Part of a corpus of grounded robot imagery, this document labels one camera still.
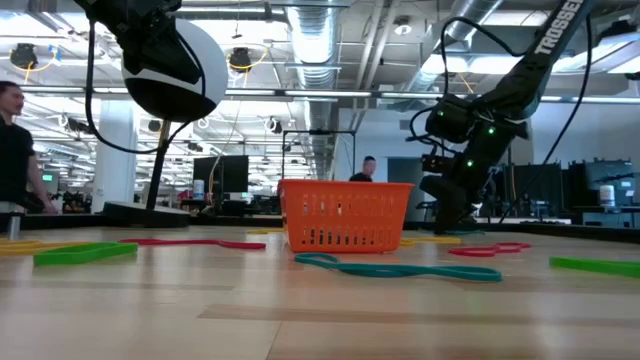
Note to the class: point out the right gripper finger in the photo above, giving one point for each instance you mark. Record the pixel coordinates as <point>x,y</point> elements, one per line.
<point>446,222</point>

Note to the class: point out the yellow rubber band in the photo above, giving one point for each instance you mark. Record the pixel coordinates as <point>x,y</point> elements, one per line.
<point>435,240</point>
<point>265,231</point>
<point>30,247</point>

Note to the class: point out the small teal rubber band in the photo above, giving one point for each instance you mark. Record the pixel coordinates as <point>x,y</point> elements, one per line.
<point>470,232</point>

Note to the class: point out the red rubber band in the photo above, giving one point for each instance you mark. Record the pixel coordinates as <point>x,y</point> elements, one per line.
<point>240,245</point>
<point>480,252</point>

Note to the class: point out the green rubber band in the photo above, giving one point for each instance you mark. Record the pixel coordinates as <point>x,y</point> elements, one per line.
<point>60,257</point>
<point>600,266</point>

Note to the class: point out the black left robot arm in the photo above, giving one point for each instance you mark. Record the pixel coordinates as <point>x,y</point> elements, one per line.
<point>150,40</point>

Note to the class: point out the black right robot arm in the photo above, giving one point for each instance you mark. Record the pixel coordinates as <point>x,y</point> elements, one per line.
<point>550,45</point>

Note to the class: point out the person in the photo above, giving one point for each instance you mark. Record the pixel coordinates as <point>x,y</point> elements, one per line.
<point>15,150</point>
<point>364,170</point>

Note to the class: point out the orange plastic basket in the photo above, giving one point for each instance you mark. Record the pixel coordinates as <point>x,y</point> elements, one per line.
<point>345,215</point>

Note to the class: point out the dark workstation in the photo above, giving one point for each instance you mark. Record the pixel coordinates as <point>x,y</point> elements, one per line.
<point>605,175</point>

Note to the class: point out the white canister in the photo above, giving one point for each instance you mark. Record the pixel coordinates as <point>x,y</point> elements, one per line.
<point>607,196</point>
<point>198,190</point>

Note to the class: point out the black monitor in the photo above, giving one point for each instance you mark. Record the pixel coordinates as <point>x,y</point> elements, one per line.
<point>225,172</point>

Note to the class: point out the black ceiling-hung device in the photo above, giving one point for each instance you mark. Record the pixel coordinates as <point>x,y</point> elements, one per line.
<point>240,60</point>
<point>23,56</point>

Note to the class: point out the white globe lamp black base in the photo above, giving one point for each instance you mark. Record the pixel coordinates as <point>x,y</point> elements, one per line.
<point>165,100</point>

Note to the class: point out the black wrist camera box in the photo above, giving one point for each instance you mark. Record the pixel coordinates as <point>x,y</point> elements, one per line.
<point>436,163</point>

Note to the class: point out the black aluminium table frame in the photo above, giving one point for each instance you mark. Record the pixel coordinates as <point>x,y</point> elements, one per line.
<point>225,220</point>

